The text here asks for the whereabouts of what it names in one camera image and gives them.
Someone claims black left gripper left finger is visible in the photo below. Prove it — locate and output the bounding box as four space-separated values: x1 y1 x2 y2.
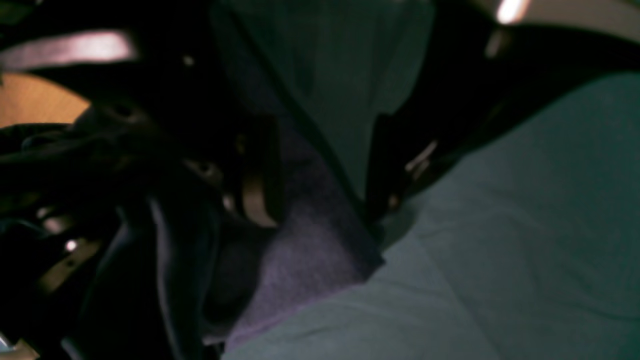
1 0 284 228

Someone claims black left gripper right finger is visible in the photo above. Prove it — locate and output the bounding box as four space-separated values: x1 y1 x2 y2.
365 0 640 221

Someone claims blue-grey T-shirt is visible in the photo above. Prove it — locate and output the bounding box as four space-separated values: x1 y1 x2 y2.
60 0 386 360

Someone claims teal table cloth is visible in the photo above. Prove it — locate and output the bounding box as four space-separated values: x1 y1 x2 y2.
217 0 639 360

